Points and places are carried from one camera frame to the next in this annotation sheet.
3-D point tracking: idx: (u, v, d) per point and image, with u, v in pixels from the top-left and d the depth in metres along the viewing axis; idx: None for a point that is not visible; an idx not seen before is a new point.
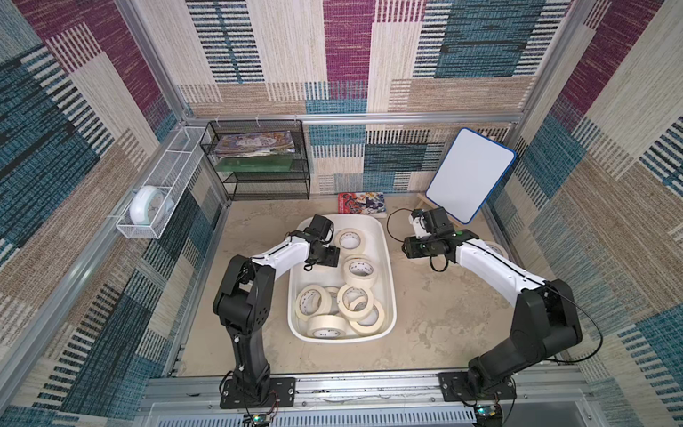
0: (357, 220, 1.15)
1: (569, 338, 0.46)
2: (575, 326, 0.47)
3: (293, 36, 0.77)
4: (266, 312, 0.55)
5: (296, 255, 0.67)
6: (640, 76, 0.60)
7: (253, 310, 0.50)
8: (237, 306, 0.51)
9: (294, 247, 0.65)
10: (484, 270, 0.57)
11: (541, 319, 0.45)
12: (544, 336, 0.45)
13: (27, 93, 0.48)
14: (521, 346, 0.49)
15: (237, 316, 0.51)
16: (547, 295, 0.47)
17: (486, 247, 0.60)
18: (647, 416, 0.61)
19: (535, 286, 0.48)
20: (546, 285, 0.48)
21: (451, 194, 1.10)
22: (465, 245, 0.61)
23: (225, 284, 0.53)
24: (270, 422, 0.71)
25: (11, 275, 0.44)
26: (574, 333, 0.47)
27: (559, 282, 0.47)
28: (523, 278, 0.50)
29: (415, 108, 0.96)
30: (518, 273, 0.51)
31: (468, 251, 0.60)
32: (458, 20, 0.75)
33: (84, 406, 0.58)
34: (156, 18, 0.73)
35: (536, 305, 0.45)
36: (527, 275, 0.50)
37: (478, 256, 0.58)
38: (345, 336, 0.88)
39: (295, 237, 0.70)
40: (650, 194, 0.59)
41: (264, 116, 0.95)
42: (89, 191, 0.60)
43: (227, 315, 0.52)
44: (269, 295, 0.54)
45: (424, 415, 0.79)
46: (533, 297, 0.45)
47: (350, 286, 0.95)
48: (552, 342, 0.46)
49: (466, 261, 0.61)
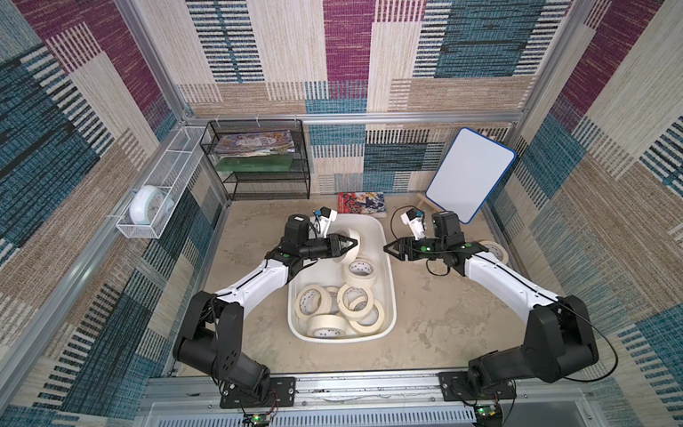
0: (357, 220, 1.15)
1: (583, 357, 0.44)
2: (590, 346, 0.45)
3: (293, 36, 0.77)
4: (238, 354, 0.49)
5: (272, 283, 0.60)
6: (641, 76, 0.60)
7: (218, 356, 0.44)
8: (199, 350, 0.45)
9: (267, 276, 0.58)
10: (493, 284, 0.56)
11: (556, 338, 0.43)
12: (558, 356, 0.43)
13: (27, 93, 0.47)
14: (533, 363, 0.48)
15: (201, 362, 0.44)
16: (560, 311, 0.48)
17: (494, 260, 0.58)
18: (647, 416, 0.61)
19: (549, 302, 0.46)
20: (559, 301, 0.47)
21: (451, 193, 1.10)
22: (474, 257, 0.60)
23: (187, 326, 0.46)
24: (270, 422, 0.71)
25: (11, 275, 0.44)
26: (590, 352, 0.45)
27: (573, 298, 0.46)
28: (535, 294, 0.48)
29: (415, 107, 0.96)
30: (530, 289, 0.50)
31: (477, 264, 0.59)
32: (458, 20, 0.75)
33: (84, 406, 0.58)
34: (156, 18, 0.73)
35: (550, 322, 0.43)
36: (540, 291, 0.49)
37: (486, 269, 0.57)
38: (345, 335, 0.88)
39: (270, 261, 0.63)
40: (650, 194, 0.59)
41: (264, 116, 0.95)
42: (89, 191, 0.60)
43: (188, 362, 0.45)
44: (238, 334, 0.47)
45: (424, 415, 0.79)
46: (547, 314, 0.44)
47: (351, 286, 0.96)
48: (566, 362, 0.44)
49: (474, 274, 0.60)
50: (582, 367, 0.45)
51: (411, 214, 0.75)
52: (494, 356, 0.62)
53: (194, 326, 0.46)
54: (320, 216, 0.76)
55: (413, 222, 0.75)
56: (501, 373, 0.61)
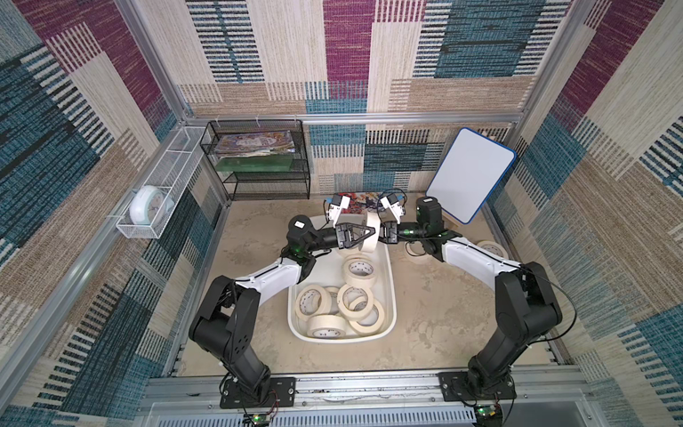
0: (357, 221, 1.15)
1: (550, 318, 0.49)
2: (554, 306, 0.50)
3: (293, 36, 0.77)
4: (248, 341, 0.51)
5: (286, 278, 0.63)
6: (641, 76, 0.60)
7: (233, 337, 0.46)
8: (213, 332, 0.47)
9: (282, 271, 0.61)
10: (468, 264, 0.60)
11: (518, 299, 0.48)
12: (523, 317, 0.48)
13: (27, 93, 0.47)
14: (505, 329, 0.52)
15: (213, 343, 0.46)
16: (526, 277, 0.53)
17: (466, 242, 0.64)
18: (647, 416, 0.61)
19: (512, 269, 0.51)
20: (522, 266, 0.52)
21: (452, 192, 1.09)
22: (449, 241, 0.66)
23: (204, 307, 0.48)
24: (270, 422, 0.71)
25: (11, 275, 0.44)
26: (554, 312, 0.49)
27: (534, 264, 0.51)
28: (501, 263, 0.54)
29: (415, 108, 0.96)
30: (496, 260, 0.55)
31: (453, 247, 0.64)
32: (458, 20, 0.75)
33: (84, 406, 0.58)
34: (156, 17, 0.73)
35: (512, 285, 0.48)
36: (505, 261, 0.54)
37: (462, 251, 0.62)
38: (345, 336, 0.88)
39: (285, 259, 0.67)
40: (651, 194, 0.58)
41: (264, 116, 0.95)
42: (89, 191, 0.60)
43: (203, 343, 0.47)
44: (251, 323, 0.49)
45: (424, 415, 0.79)
46: (510, 277, 0.49)
47: (351, 286, 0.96)
48: (532, 321, 0.48)
49: (452, 259, 0.65)
50: (548, 326, 0.49)
51: (391, 198, 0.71)
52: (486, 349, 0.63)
53: (212, 308, 0.48)
54: (332, 205, 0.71)
55: (395, 206, 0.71)
56: (494, 363, 0.62)
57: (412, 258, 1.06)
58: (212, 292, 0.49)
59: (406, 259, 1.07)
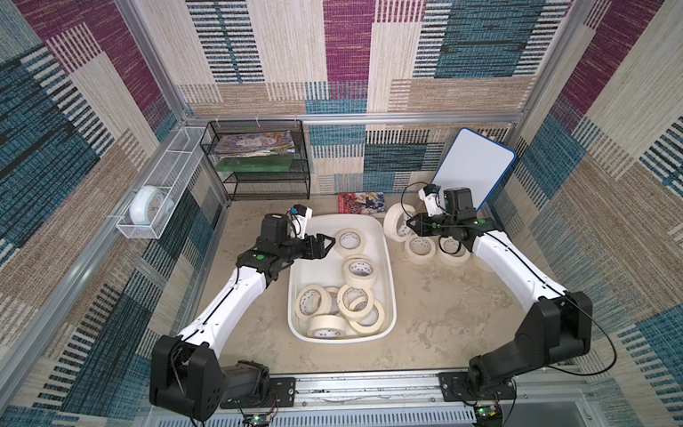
0: (357, 220, 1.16)
1: (574, 347, 0.45)
2: (586, 340, 0.46)
3: (293, 36, 0.77)
4: (221, 388, 0.46)
5: (247, 298, 0.54)
6: (641, 76, 0.60)
7: (200, 401, 0.41)
8: (177, 394, 0.42)
9: (239, 294, 0.51)
10: (502, 267, 0.54)
11: (554, 330, 0.44)
12: (551, 345, 0.44)
13: (27, 93, 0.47)
14: (524, 346, 0.49)
15: (180, 406, 0.41)
16: (563, 305, 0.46)
17: (505, 242, 0.56)
18: (647, 416, 0.61)
19: (553, 296, 0.45)
20: (565, 294, 0.45)
21: (453, 181, 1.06)
22: (486, 237, 0.58)
23: (156, 377, 0.42)
24: (270, 422, 0.71)
25: (11, 275, 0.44)
26: (582, 344, 0.46)
27: (580, 293, 0.45)
28: (542, 286, 0.47)
29: (414, 108, 0.96)
30: (538, 278, 0.48)
31: (487, 244, 0.56)
32: (458, 20, 0.75)
33: (84, 406, 0.58)
34: (156, 17, 0.73)
35: (551, 314, 0.43)
36: (547, 282, 0.48)
37: (497, 250, 0.55)
38: (345, 335, 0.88)
39: (244, 269, 0.56)
40: (650, 194, 0.59)
41: (264, 116, 0.95)
42: (89, 191, 0.60)
43: (168, 406, 0.42)
44: (219, 370, 0.44)
45: (424, 415, 0.79)
46: (550, 307, 0.43)
47: (351, 286, 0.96)
48: (557, 350, 0.45)
49: (483, 253, 0.58)
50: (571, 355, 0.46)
51: (428, 191, 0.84)
52: (493, 353, 0.62)
53: (164, 379, 0.41)
54: (297, 215, 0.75)
55: (429, 199, 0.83)
56: (496, 370, 0.62)
57: (412, 258, 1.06)
58: (159, 358, 0.41)
59: (406, 259, 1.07)
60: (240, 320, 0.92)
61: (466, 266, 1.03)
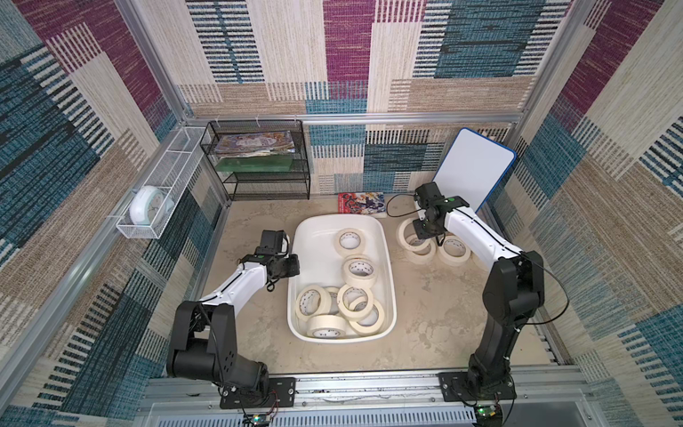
0: (357, 220, 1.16)
1: (534, 302, 0.52)
2: (542, 293, 0.52)
3: (293, 36, 0.77)
4: (235, 354, 0.49)
5: (253, 283, 0.60)
6: (640, 76, 0.60)
7: (218, 358, 0.44)
8: (197, 358, 0.44)
9: (247, 276, 0.59)
10: (469, 237, 0.60)
11: (512, 285, 0.50)
12: (510, 299, 0.51)
13: (27, 93, 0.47)
14: (489, 306, 0.55)
15: (199, 370, 0.44)
16: (520, 263, 0.54)
17: (472, 214, 0.63)
18: (647, 416, 0.61)
19: (511, 255, 0.52)
20: (520, 253, 0.52)
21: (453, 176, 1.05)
22: (454, 211, 0.64)
23: (177, 340, 0.45)
24: (270, 422, 0.71)
25: (12, 275, 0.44)
26: (539, 298, 0.52)
27: (533, 252, 0.52)
28: (502, 247, 0.54)
29: (414, 108, 0.96)
30: (498, 242, 0.55)
31: (456, 218, 0.63)
32: (458, 20, 0.75)
33: (84, 406, 0.58)
34: (156, 18, 0.73)
35: (509, 270, 0.50)
36: (507, 245, 0.54)
37: (464, 222, 0.61)
38: (345, 335, 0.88)
39: (247, 262, 0.64)
40: (651, 194, 0.58)
41: (264, 116, 0.95)
42: (89, 191, 0.60)
43: (187, 374, 0.44)
44: (234, 336, 0.48)
45: (424, 415, 0.79)
46: (508, 264, 0.50)
47: (351, 285, 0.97)
48: (517, 303, 0.52)
49: (453, 229, 0.64)
50: (531, 309, 0.53)
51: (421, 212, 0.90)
52: (482, 342, 0.65)
53: (185, 339, 0.45)
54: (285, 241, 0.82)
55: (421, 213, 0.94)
56: (489, 355, 0.63)
57: (412, 258, 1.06)
58: (181, 321, 0.45)
59: (406, 259, 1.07)
60: (240, 320, 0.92)
61: (466, 266, 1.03)
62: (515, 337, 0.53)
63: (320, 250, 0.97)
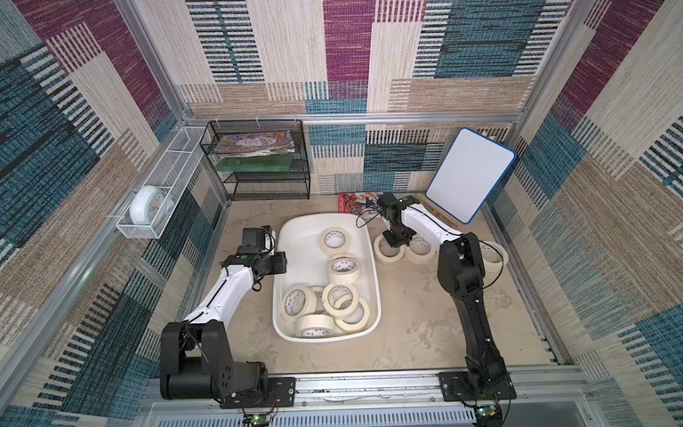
0: (343, 219, 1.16)
1: (477, 274, 0.64)
2: (481, 266, 0.64)
3: (293, 36, 0.77)
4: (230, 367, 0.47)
5: (239, 288, 0.57)
6: (641, 76, 0.60)
7: (213, 376, 0.43)
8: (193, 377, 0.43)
9: (232, 283, 0.55)
10: (420, 229, 0.71)
11: (454, 261, 0.61)
12: (457, 273, 0.62)
13: (27, 93, 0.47)
14: (444, 283, 0.65)
15: (197, 389, 0.42)
16: (462, 245, 0.66)
17: (422, 209, 0.74)
18: (647, 416, 0.61)
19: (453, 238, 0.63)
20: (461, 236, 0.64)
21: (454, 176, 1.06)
22: (407, 208, 0.75)
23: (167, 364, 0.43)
24: (270, 422, 0.71)
25: (11, 275, 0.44)
26: (480, 270, 0.64)
27: (469, 233, 0.63)
28: (445, 232, 0.65)
29: (415, 107, 0.96)
30: (443, 229, 0.66)
31: (409, 213, 0.74)
32: (458, 20, 0.75)
33: (84, 406, 0.58)
34: (156, 18, 0.73)
35: (451, 251, 0.61)
36: (449, 229, 0.66)
37: (416, 217, 0.72)
38: (333, 334, 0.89)
39: (231, 267, 0.60)
40: (651, 194, 0.58)
41: (264, 116, 0.95)
42: (89, 191, 0.60)
43: (184, 395, 0.43)
44: (227, 350, 0.46)
45: (424, 415, 0.79)
46: (449, 245, 0.61)
47: (337, 284, 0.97)
48: (463, 277, 0.63)
49: (408, 223, 0.75)
50: (477, 282, 0.64)
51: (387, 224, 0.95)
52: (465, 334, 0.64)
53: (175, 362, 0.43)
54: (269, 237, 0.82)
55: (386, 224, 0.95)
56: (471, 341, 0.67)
57: (412, 258, 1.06)
58: (171, 344, 0.43)
59: (406, 259, 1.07)
60: (240, 320, 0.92)
61: None
62: (480, 310, 0.65)
63: (305, 249, 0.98)
